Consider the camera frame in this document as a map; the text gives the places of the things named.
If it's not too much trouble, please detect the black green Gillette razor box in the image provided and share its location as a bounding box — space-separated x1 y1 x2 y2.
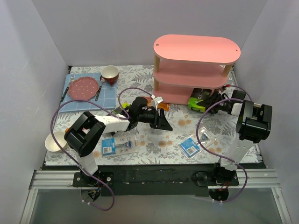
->
112 102 131 117

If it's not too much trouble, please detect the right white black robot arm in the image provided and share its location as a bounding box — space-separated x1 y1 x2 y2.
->
197 90 273 186

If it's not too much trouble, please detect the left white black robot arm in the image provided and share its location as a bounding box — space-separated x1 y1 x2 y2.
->
64 97 173 187

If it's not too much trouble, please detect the pink three-tier shelf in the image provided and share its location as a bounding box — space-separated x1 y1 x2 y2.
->
153 34 241 105

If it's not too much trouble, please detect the orange long snack packet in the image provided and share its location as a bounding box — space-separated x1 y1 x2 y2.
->
144 96 170 112

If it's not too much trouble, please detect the floral tablecloth mat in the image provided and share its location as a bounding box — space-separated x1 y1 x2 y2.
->
44 64 260 166

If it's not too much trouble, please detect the left blue razor blister pack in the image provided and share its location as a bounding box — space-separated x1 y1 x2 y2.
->
101 135 138 157

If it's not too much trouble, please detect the blue razor blister pack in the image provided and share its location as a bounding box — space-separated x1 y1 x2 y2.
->
101 135 138 157
178 127 216 159

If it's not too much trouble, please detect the blue checkered placemat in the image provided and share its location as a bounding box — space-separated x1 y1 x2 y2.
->
60 73 117 112

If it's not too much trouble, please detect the right blue razor blister pack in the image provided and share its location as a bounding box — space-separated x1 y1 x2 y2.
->
178 127 216 159

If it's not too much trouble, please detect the red cup white inside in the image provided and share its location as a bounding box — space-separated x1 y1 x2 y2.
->
101 65 119 85

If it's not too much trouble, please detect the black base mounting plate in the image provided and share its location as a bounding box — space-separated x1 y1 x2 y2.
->
72 164 240 196

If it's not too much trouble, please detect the pink dotted plate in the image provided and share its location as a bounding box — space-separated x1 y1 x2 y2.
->
68 77 99 100

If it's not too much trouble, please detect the white ceramic bowl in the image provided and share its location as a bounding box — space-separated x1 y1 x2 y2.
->
45 131 68 153

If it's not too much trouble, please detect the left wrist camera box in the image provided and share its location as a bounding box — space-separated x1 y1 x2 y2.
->
151 94 163 110

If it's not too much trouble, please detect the black handled spoon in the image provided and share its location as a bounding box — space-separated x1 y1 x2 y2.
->
95 76 105 101

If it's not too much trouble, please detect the black handled fork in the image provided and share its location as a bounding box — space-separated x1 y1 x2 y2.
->
60 75 75 102

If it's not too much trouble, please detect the aluminium frame rail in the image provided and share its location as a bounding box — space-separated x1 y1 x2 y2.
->
21 165 292 224

